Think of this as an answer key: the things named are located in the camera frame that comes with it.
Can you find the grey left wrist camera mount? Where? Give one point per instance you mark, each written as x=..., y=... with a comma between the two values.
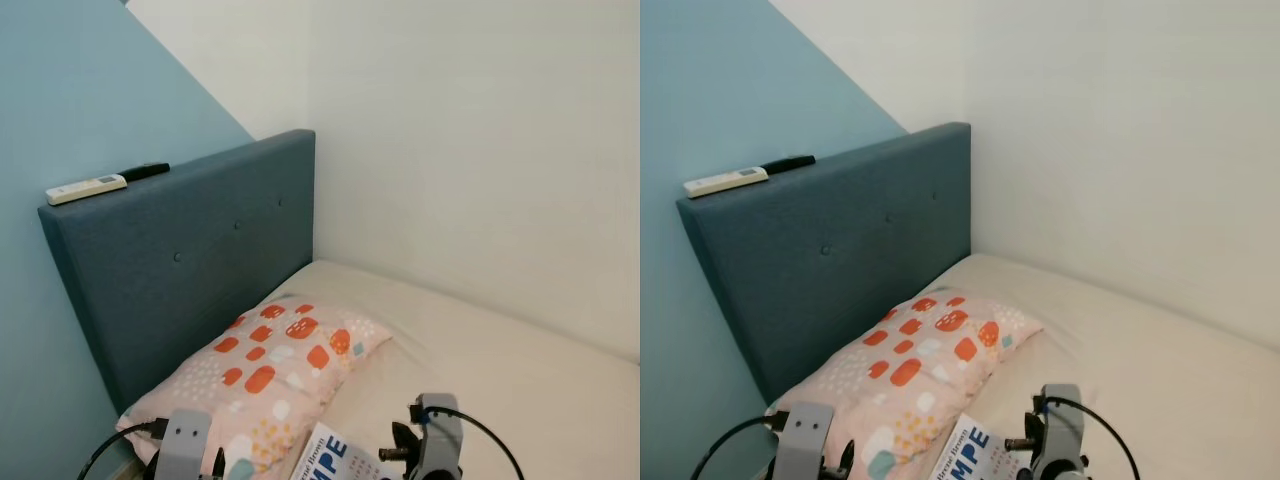
x=803, y=440
x=184, y=445

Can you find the teal upholstered headboard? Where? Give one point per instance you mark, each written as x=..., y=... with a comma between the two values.
x=180, y=260
x=830, y=250

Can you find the black remote control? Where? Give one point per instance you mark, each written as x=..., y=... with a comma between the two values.
x=145, y=171

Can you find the cream remote control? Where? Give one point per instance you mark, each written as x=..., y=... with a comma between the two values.
x=725, y=182
x=85, y=190

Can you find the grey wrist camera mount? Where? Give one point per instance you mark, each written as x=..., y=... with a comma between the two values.
x=440, y=440
x=803, y=440
x=184, y=445
x=1062, y=430

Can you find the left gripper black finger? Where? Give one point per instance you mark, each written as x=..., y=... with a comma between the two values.
x=846, y=462
x=219, y=466

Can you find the pink patterned pillow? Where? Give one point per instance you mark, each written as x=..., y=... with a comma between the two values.
x=260, y=370
x=910, y=365

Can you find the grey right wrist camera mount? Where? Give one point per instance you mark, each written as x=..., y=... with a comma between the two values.
x=1062, y=430
x=440, y=440

